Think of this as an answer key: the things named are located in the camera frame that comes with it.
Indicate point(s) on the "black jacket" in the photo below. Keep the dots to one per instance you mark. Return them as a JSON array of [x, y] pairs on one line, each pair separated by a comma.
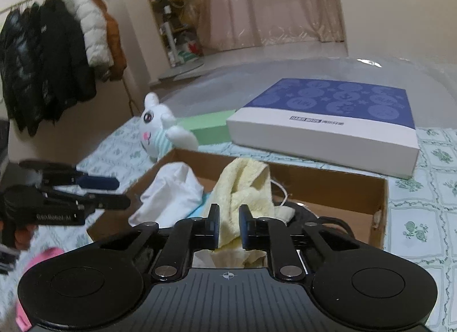
[[44, 66]]

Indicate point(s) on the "white puffer jacket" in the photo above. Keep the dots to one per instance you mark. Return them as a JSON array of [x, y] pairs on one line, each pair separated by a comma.
[[93, 26]]

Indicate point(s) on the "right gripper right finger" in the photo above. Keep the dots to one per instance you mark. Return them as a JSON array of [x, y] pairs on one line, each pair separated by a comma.
[[246, 226]]

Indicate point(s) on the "blue and white flat box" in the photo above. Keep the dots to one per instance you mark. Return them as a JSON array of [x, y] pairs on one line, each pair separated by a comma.
[[367, 127]]

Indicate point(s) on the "pink lidded cup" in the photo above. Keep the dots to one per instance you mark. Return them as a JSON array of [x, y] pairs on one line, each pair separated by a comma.
[[29, 281]]

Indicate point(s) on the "left hand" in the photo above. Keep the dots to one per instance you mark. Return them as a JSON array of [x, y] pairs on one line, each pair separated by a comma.
[[23, 237]]

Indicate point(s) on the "yellow towel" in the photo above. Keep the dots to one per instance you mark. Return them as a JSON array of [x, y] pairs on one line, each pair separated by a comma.
[[243, 181]]

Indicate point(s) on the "pink curtain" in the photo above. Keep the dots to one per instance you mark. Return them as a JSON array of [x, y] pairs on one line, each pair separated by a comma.
[[225, 25]]

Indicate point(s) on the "yellow standing fan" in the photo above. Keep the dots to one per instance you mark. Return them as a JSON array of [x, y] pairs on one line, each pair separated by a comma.
[[189, 3]]

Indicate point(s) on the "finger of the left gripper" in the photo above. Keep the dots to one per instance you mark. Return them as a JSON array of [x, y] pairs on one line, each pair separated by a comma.
[[52, 174], [103, 200]]

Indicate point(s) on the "green flat box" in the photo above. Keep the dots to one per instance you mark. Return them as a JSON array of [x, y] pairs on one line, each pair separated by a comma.
[[209, 128]]

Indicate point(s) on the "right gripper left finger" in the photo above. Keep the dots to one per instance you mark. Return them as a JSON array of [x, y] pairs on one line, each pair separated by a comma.
[[212, 226]]

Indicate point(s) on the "clear plastic table cover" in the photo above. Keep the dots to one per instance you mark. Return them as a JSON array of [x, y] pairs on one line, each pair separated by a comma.
[[431, 89]]

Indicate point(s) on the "wooden bookshelf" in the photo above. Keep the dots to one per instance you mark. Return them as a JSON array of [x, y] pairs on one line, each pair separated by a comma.
[[179, 37]]

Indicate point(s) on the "white bunny plush toy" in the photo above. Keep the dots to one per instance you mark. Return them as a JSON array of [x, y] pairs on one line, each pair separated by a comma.
[[159, 131]]

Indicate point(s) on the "black face mask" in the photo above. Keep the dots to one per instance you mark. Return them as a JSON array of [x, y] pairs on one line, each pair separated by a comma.
[[302, 215]]

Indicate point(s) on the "brown cardboard box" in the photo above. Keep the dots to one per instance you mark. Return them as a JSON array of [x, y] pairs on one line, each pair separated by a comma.
[[360, 201]]

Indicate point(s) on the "orange brown jacket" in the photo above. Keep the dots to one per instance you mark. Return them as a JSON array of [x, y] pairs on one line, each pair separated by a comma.
[[114, 43]]

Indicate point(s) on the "white tissue cloth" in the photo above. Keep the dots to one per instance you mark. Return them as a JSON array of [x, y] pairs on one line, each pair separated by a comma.
[[174, 194]]

